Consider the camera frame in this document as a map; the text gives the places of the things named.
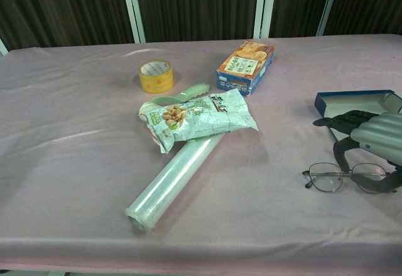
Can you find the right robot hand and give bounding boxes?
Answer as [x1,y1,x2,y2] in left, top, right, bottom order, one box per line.
[313,109,402,194]

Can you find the blue glasses case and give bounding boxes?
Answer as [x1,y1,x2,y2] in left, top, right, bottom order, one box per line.
[315,89,402,143]

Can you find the thin-framed eyeglasses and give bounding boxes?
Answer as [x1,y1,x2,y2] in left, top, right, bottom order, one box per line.
[301,162,393,194]

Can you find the dark pleated screen panel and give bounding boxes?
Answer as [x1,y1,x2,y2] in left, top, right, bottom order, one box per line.
[269,0,334,38]
[323,0,402,36]
[0,0,135,52]
[133,0,263,43]

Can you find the orange and blue snack box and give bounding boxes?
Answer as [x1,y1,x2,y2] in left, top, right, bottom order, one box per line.
[215,40,275,97]

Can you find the peanut snack bag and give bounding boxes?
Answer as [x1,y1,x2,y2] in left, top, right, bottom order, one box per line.
[138,88,259,154]

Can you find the green lint roller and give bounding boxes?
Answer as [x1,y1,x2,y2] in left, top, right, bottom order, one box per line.
[149,82,211,106]

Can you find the clear cling film roll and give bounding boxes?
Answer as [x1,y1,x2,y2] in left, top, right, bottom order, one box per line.
[125,133,224,233]

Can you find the yellow packing tape roll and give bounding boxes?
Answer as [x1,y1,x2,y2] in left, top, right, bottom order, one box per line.
[138,59,175,94]

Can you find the pink tablecloth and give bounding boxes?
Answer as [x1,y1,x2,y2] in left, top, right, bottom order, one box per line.
[0,33,402,272]

